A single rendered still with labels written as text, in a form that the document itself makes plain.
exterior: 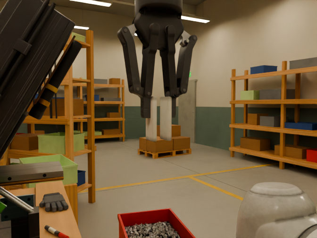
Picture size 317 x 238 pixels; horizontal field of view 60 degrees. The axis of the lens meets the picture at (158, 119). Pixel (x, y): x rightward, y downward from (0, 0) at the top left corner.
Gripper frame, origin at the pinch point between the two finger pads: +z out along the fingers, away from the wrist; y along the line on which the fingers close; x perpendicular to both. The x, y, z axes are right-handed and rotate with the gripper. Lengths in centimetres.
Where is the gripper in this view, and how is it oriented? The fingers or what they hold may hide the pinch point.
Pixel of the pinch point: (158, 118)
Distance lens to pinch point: 44.3
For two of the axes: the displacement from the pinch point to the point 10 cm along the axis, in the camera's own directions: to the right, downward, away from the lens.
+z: 0.0, 10.0, 0.5
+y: 9.1, -0.2, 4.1
